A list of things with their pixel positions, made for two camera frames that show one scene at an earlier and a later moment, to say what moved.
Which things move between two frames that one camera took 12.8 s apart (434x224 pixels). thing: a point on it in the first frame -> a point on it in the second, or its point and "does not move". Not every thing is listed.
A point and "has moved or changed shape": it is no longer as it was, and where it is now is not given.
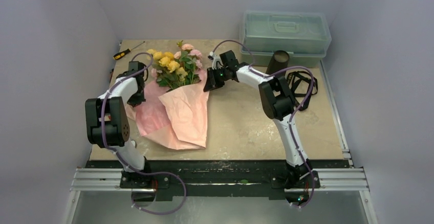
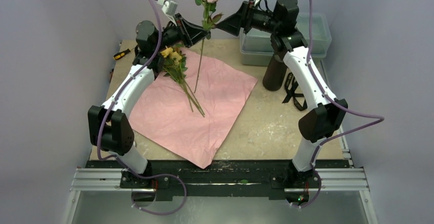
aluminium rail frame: x=349 y=179 does not move
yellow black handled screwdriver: x=123 y=53 does not move
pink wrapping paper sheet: x=172 y=119 has moved or changed shape
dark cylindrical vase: x=279 y=61 does not move
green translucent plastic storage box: x=305 y=36 does not move
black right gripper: x=214 y=80 -> x=244 y=14
